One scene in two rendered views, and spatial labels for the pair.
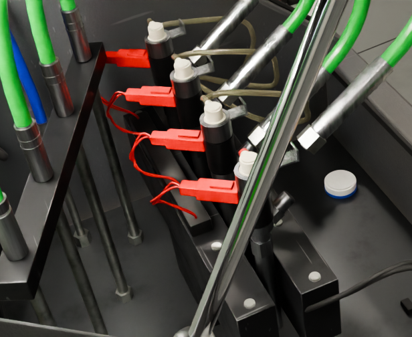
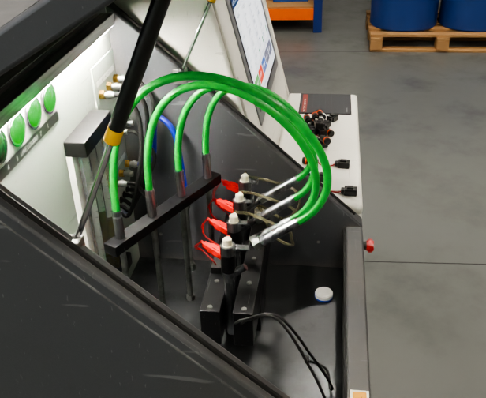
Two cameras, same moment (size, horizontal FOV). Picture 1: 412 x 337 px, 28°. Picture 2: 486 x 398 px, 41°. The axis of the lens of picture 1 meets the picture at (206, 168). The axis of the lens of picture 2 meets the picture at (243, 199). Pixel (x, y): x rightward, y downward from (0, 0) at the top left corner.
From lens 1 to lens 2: 0.60 m
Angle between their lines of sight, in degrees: 21
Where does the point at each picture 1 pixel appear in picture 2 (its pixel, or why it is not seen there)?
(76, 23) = (206, 160)
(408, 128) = (351, 273)
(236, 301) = (205, 303)
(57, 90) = (178, 184)
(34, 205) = (140, 224)
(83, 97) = (192, 193)
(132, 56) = (233, 185)
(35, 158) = (149, 205)
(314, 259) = (249, 302)
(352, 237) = (309, 320)
